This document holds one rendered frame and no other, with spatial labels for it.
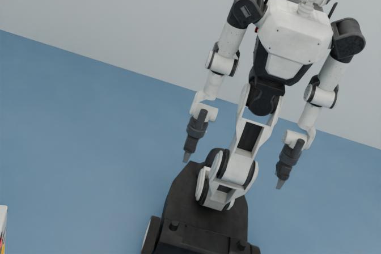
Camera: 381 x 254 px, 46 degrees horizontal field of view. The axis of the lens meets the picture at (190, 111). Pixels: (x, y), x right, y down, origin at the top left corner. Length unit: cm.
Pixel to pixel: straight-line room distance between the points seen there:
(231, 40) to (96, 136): 138
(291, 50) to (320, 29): 13
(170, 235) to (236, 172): 48
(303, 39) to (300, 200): 155
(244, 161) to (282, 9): 69
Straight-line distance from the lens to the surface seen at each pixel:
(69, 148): 283
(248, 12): 176
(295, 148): 208
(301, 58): 179
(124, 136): 297
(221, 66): 187
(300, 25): 175
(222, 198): 231
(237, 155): 201
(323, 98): 196
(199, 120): 198
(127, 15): 339
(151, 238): 227
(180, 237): 227
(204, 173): 242
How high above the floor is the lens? 197
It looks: 36 degrees down
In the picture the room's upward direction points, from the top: 20 degrees clockwise
